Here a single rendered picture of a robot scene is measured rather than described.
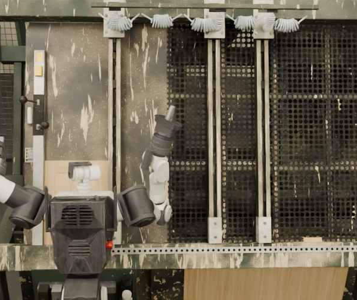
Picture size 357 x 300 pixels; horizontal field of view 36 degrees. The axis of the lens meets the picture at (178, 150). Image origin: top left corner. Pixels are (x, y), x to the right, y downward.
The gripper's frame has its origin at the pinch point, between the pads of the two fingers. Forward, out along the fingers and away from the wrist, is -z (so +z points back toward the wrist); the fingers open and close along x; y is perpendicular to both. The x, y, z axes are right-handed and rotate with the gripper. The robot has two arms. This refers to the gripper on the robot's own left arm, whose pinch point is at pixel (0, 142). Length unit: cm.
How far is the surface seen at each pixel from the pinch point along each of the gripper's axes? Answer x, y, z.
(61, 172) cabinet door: 22.1, 24.8, 1.5
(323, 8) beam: -28, 153, -62
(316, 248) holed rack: 39, 149, 35
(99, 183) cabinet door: 25, 43, 6
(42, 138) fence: 11.6, 15.8, -11.0
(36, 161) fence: 17.4, 13.1, -2.0
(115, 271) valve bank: 45, 51, 43
